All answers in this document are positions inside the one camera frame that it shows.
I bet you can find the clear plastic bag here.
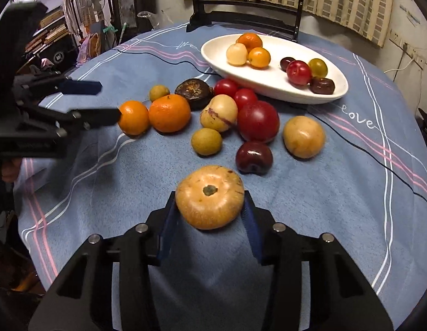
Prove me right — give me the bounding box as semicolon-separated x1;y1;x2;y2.
138;10;180;30

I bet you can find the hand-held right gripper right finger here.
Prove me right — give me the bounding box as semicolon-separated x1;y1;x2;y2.
242;190;395;331

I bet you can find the white oval plate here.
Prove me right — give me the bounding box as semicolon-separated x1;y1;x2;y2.
201;34;349;105

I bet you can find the tan round fruit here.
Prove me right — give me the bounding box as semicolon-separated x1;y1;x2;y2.
175;165;245;230
283;116;326;159

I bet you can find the white cable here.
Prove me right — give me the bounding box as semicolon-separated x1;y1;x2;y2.
384;50;416;74

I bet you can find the blue striped tablecloth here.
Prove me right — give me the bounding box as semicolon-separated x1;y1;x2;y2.
14;22;427;331

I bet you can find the small yellow-green fruit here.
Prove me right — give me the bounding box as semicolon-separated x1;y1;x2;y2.
150;85;171;103
191;127;223;156

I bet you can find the pink cloth bag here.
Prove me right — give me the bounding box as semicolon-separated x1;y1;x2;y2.
77;33;102;63

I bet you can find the small red plum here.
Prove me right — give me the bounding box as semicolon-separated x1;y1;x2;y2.
287;60;312;86

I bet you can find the white wall socket strip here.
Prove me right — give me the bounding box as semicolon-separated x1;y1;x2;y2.
403;43;426;68

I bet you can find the pale yellow round fruit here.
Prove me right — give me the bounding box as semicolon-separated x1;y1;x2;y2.
226;43;249;66

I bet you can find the large red plum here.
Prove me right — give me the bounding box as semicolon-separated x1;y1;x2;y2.
237;100;280;143

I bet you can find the red tomato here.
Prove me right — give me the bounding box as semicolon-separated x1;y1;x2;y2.
233;89;258;111
214;79;239;98

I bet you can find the round goldfish screen black stand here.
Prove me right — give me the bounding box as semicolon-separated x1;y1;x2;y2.
186;0;304;42

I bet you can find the beige checked curtain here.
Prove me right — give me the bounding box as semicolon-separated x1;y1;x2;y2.
180;0;395;48

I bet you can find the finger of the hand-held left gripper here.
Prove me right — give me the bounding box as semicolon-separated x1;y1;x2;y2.
27;105;122;133
15;72;103;97

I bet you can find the green-yellow tomato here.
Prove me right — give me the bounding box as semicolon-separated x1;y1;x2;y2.
308;58;329;78

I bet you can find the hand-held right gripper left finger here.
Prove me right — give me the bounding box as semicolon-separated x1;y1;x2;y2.
29;190;181;331

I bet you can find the dark brown water chestnut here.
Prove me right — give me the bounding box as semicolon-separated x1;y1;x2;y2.
174;79;214;111
309;77;335;95

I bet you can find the person's left hand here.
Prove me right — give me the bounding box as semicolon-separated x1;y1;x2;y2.
1;159;23;183

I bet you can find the tan purple-striped fruit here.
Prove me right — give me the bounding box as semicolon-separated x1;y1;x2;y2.
200;94;239;132

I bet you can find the electric fan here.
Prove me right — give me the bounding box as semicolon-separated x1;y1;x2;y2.
78;0;105;25

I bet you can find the small orange mandarin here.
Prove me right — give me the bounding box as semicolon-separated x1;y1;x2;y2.
247;47;271;69

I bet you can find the stack of books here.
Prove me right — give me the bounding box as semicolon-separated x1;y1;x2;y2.
24;7;74;54

